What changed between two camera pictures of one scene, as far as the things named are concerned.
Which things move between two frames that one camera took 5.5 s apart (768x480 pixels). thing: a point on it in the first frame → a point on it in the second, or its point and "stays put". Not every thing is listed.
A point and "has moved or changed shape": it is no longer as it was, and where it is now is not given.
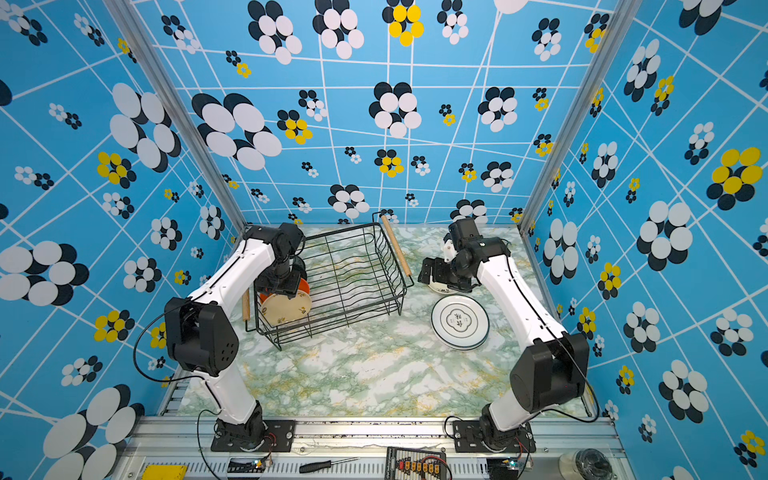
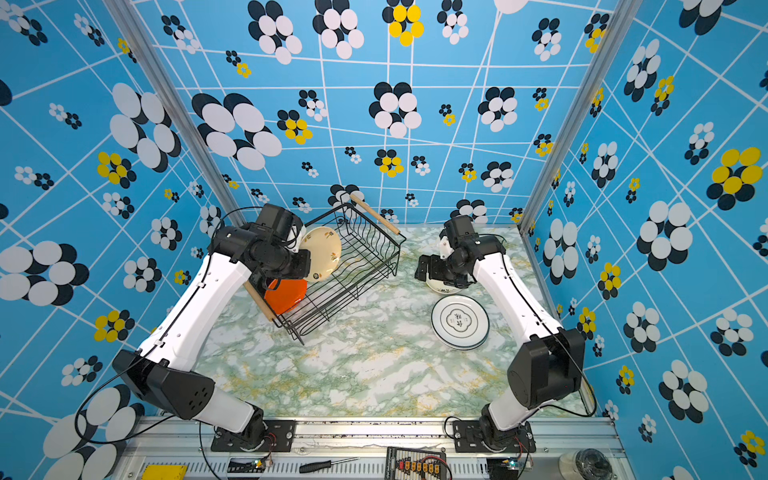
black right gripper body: x=450 y=273 stays put
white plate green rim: x=460 y=322 stays put
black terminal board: x=416 y=464 stays put
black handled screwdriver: x=323 y=464 stays put
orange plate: x=303 y=286 has moved or changed shape
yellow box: x=164 y=472 stays put
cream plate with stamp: x=279 y=309 → x=325 y=247
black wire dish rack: x=352 y=272 has moved or changed shape
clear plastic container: x=585 y=464 stays put
